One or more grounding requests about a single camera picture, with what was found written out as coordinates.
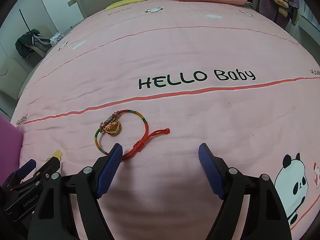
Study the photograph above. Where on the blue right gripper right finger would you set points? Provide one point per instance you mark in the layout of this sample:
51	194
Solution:
214	168

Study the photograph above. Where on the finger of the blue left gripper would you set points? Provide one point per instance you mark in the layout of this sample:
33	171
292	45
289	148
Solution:
23	171
46	170

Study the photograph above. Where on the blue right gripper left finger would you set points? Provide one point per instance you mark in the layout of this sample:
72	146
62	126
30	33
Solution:
110	165

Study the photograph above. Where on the small yellow flower charm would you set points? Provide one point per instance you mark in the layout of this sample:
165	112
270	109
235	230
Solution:
57	154

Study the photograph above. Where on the purple storage box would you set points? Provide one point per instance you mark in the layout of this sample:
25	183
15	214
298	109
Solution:
10	146

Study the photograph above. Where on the pink printed bed sheet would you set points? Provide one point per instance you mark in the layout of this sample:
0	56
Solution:
211	73

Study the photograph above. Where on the dark jacket on chair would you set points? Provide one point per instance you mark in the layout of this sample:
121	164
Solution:
24	44

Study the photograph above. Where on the purple plush clothing pile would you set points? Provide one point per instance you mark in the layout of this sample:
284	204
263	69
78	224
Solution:
281	12

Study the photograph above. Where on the yellow pillow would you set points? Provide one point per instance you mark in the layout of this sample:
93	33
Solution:
122	3

